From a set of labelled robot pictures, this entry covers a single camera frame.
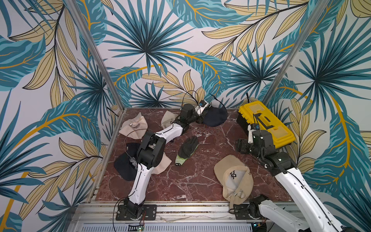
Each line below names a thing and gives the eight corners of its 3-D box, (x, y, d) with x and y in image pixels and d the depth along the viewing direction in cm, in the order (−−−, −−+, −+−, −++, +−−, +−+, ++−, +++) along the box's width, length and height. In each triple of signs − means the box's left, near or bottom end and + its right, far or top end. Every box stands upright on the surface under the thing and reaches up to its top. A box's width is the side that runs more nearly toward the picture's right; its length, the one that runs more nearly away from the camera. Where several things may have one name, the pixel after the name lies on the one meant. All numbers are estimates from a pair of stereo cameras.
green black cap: (170, 161, 93) (170, 159, 91) (190, 135, 106) (190, 134, 104) (182, 168, 90) (182, 167, 88) (200, 141, 103) (201, 140, 101)
